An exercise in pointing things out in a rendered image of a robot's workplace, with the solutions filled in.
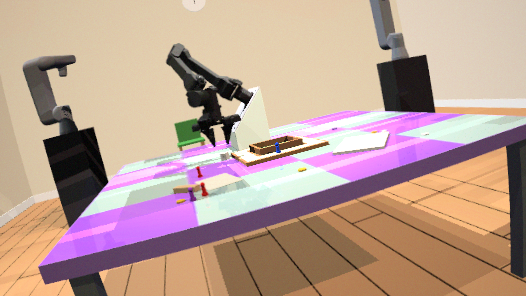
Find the white die with black pips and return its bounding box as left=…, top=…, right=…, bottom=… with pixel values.
left=220, top=152, right=230, bottom=161

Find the purple game pawn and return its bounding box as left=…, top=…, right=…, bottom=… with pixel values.
left=188, top=187, right=196, bottom=202

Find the white flat rectangular tile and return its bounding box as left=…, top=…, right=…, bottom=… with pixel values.
left=332, top=132, right=390, bottom=156

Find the cream square track with arrows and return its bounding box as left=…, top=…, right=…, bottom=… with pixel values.
left=230, top=139, right=329, bottom=167

